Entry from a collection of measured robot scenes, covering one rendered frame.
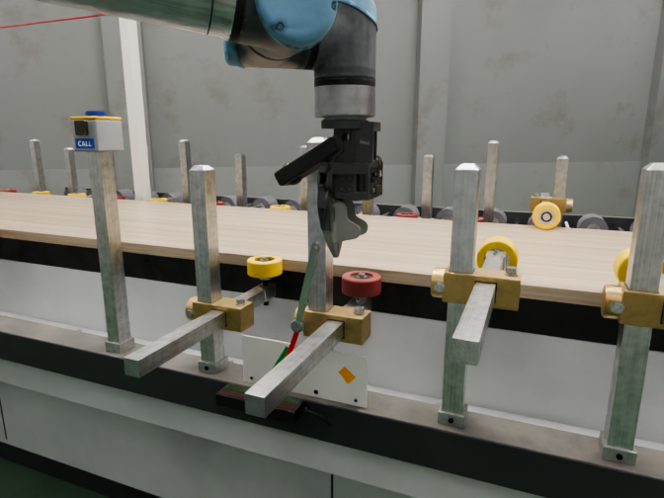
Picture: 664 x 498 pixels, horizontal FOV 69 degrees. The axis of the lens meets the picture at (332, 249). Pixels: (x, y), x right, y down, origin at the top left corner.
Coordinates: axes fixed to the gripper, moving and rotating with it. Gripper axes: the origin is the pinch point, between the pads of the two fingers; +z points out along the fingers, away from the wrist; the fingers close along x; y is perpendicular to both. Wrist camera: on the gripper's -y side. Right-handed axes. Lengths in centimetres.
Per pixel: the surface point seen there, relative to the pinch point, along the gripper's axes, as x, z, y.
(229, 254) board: 27.6, 10.7, -38.7
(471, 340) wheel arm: -17.8, 4.5, 24.2
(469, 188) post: 6.2, -10.0, 20.1
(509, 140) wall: 482, -13, 1
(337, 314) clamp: 5.9, 13.4, -1.4
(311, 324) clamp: 5.4, 15.9, -6.2
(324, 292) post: 6.1, 9.8, -4.0
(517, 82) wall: 484, -71, 4
